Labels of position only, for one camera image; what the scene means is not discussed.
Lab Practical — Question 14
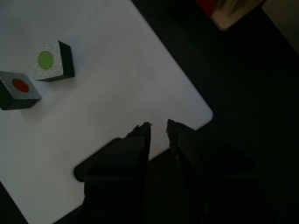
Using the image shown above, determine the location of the white cutting board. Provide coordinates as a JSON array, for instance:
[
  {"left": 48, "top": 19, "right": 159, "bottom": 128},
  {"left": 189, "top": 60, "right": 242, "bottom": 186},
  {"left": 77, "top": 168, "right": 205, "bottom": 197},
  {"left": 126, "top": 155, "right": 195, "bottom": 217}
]
[{"left": 0, "top": 0, "right": 215, "bottom": 224}]

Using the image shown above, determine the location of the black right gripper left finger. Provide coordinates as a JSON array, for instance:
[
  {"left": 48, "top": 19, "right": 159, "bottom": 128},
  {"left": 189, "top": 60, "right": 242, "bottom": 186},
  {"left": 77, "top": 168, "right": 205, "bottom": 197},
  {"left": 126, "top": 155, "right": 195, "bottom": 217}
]
[{"left": 74, "top": 122, "right": 154, "bottom": 224}]

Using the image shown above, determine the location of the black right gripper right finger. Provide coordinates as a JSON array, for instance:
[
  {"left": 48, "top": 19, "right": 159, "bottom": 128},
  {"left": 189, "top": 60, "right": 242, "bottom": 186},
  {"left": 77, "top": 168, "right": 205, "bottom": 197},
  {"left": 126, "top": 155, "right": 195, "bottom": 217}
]
[{"left": 166, "top": 118, "right": 267, "bottom": 224}]

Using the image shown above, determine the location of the toy sushi piece red centre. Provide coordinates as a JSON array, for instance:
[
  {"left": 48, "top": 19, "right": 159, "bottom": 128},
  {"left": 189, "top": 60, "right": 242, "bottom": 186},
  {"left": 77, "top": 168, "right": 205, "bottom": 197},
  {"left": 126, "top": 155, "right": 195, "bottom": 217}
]
[{"left": 0, "top": 70, "right": 43, "bottom": 111}]

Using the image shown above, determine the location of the toy sushi piece green centre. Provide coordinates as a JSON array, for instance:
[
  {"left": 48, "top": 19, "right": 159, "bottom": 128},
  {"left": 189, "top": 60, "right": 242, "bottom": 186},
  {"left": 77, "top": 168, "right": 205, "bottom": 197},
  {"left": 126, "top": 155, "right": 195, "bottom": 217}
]
[{"left": 31, "top": 39, "right": 77, "bottom": 82}]

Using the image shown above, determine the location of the wooden box with red part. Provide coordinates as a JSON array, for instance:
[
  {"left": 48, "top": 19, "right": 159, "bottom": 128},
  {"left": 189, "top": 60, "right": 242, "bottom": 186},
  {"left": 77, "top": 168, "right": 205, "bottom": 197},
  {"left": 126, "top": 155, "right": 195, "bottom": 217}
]
[{"left": 194, "top": 0, "right": 267, "bottom": 32}]

